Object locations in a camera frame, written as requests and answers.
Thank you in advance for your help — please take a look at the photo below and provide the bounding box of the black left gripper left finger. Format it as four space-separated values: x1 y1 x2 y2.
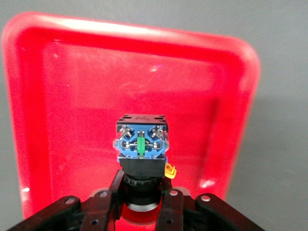
6 168 126 231

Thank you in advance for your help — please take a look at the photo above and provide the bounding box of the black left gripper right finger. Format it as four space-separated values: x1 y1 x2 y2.
155 178 266 231

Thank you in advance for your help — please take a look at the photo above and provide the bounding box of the red mushroom push button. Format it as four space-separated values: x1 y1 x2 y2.
112 114 178 214

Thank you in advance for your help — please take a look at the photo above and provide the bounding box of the red plastic tray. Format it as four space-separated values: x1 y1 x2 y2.
1 11 262 231

